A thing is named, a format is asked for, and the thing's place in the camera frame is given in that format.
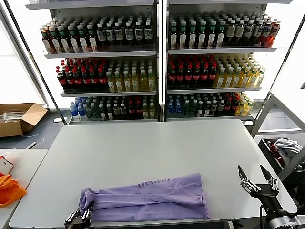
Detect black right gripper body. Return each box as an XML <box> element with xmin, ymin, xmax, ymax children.
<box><xmin>249</xmin><ymin>183</ymin><xmax>286</xmax><ymax>216</ymax></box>

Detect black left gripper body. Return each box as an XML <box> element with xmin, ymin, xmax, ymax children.
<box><xmin>64</xmin><ymin>217</ymin><xmax>93</xmax><ymax>229</ymax></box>

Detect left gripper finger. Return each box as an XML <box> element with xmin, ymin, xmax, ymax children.
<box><xmin>63</xmin><ymin>207</ymin><xmax>82</xmax><ymax>227</ymax></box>
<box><xmin>81</xmin><ymin>208</ymin><xmax>93</xmax><ymax>220</ymax></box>

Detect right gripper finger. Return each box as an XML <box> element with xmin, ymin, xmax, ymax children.
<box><xmin>237</xmin><ymin>164</ymin><xmax>262</xmax><ymax>195</ymax></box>
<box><xmin>260</xmin><ymin>164</ymin><xmax>280</xmax><ymax>191</ymax></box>

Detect purple t-shirt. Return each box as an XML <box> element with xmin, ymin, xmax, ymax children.
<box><xmin>79</xmin><ymin>173</ymin><xmax>211</xmax><ymax>223</ymax></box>

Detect red cloth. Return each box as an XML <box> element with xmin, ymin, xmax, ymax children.
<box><xmin>266</xmin><ymin>140</ymin><xmax>286</xmax><ymax>165</ymax></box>

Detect black plastic crate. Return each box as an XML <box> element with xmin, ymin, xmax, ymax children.
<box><xmin>256</xmin><ymin>137</ymin><xmax>305</xmax><ymax>171</ymax></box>

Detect grey white cloth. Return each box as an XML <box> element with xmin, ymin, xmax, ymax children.
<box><xmin>273</xmin><ymin>138</ymin><xmax>303</xmax><ymax>155</ymax></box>

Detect orange cloth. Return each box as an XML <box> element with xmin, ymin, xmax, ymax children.
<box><xmin>0</xmin><ymin>172</ymin><xmax>26</xmax><ymax>208</ymax></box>

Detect red cap cola bottle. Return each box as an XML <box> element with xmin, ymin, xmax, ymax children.
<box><xmin>128</xmin><ymin>100</ymin><xmax>136</xmax><ymax>119</ymax></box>
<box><xmin>81</xmin><ymin>67</ymin><xmax>92</xmax><ymax>91</ymax></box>
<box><xmin>56</xmin><ymin>66</ymin><xmax>67</xmax><ymax>93</ymax></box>
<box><xmin>201</xmin><ymin>63</ymin><xmax>210</xmax><ymax>88</ymax></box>
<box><xmin>168</xmin><ymin>64</ymin><xmax>177</xmax><ymax>88</ymax></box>
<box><xmin>225</xmin><ymin>97</ymin><xmax>233</xmax><ymax>116</ymax></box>
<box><xmin>63</xmin><ymin>67</ymin><xmax>75</xmax><ymax>91</ymax></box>
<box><xmin>209</xmin><ymin>62</ymin><xmax>218</xmax><ymax>87</ymax></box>
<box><xmin>231</xmin><ymin>96</ymin><xmax>240</xmax><ymax>116</ymax></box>
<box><xmin>193</xmin><ymin>63</ymin><xmax>202</xmax><ymax>88</ymax></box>
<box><xmin>185</xmin><ymin>63</ymin><xmax>193</xmax><ymax>88</ymax></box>
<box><xmin>72</xmin><ymin>68</ymin><xmax>83</xmax><ymax>91</ymax></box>
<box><xmin>98</xmin><ymin>67</ymin><xmax>108</xmax><ymax>91</ymax></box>
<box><xmin>90</xmin><ymin>68</ymin><xmax>100</xmax><ymax>91</ymax></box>
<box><xmin>135</xmin><ymin>100</ymin><xmax>143</xmax><ymax>119</ymax></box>
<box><xmin>176</xmin><ymin>64</ymin><xmax>185</xmax><ymax>88</ymax></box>

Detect white small carton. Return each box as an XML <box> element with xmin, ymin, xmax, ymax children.
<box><xmin>0</xmin><ymin>157</ymin><xmax>14</xmax><ymax>174</ymax></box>

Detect brown cardboard box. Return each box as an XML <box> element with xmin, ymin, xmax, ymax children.
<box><xmin>0</xmin><ymin>102</ymin><xmax>48</xmax><ymax>138</ymax></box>

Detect white packing sheets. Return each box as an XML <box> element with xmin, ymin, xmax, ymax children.
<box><xmin>0</xmin><ymin>107</ymin><xmax>27</xmax><ymax>123</ymax></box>

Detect grey metal shelf unit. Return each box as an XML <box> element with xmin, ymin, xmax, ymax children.
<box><xmin>25</xmin><ymin>0</ymin><xmax>160</xmax><ymax>126</ymax></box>
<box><xmin>162</xmin><ymin>0</ymin><xmax>294</xmax><ymax>125</ymax></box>

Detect dark bottle black white label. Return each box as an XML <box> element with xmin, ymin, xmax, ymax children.
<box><xmin>124</xmin><ymin>21</ymin><xmax>134</xmax><ymax>50</ymax></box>
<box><xmin>244</xmin><ymin>19</ymin><xmax>255</xmax><ymax>46</ymax></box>
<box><xmin>96</xmin><ymin>22</ymin><xmax>107</xmax><ymax>51</ymax></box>
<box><xmin>134</xmin><ymin>21</ymin><xmax>144</xmax><ymax>50</ymax></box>
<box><xmin>105</xmin><ymin>21</ymin><xmax>116</xmax><ymax>51</ymax></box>
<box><xmin>143</xmin><ymin>20</ymin><xmax>153</xmax><ymax>50</ymax></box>
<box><xmin>260</xmin><ymin>20</ymin><xmax>272</xmax><ymax>46</ymax></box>
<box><xmin>252</xmin><ymin>19</ymin><xmax>264</xmax><ymax>46</ymax></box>
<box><xmin>113</xmin><ymin>21</ymin><xmax>124</xmax><ymax>50</ymax></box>

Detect dark bottle green white label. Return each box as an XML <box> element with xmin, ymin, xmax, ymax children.
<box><xmin>188</xmin><ymin>20</ymin><xmax>197</xmax><ymax>49</ymax></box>
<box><xmin>49</xmin><ymin>25</ymin><xmax>60</xmax><ymax>53</ymax></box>
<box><xmin>67</xmin><ymin>23</ymin><xmax>79</xmax><ymax>52</ymax></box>
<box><xmin>208</xmin><ymin>20</ymin><xmax>217</xmax><ymax>49</ymax></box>
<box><xmin>169</xmin><ymin>21</ymin><xmax>178</xmax><ymax>49</ymax></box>
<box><xmin>86</xmin><ymin>22</ymin><xmax>98</xmax><ymax>52</ymax></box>
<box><xmin>58</xmin><ymin>24</ymin><xmax>70</xmax><ymax>52</ymax></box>
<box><xmin>216</xmin><ymin>20</ymin><xmax>226</xmax><ymax>48</ymax></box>
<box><xmin>76</xmin><ymin>23</ymin><xmax>89</xmax><ymax>52</ymax></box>
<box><xmin>179</xmin><ymin>20</ymin><xmax>188</xmax><ymax>49</ymax></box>
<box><xmin>198</xmin><ymin>20</ymin><xmax>207</xmax><ymax>49</ymax></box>

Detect dark bottle beige label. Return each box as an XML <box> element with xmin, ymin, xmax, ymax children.
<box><xmin>225</xmin><ymin>19</ymin><xmax>236</xmax><ymax>47</ymax></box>
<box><xmin>234</xmin><ymin>19</ymin><xmax>245</xmax><ymax>47</ymax></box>

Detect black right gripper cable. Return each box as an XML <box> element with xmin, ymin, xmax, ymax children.
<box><xmin>259</xmin><ymin>204</ymin><xmax>269</xmax><ymax>229</ymax></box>

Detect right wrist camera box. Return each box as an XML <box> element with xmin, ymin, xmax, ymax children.
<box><xmin>289</xmin><ymin>214</ymin><xmax>305</xmax><ymax>229</ymax></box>

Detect grey metal cart frame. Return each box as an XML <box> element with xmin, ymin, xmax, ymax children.
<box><xmin>250</xmin><ymin>89</ymin><xmax>305</xmax><ymax>182</ymax></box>

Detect dark metal frame bar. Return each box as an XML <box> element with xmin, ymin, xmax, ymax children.
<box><xmin>251</xmin><ymin>19</ymin><xmax>305</xmax><ymax>126</ymax></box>
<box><xmin>3</xmin><ymin>0</ymin><xmax>68</xmax><ymax>125</ymax></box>

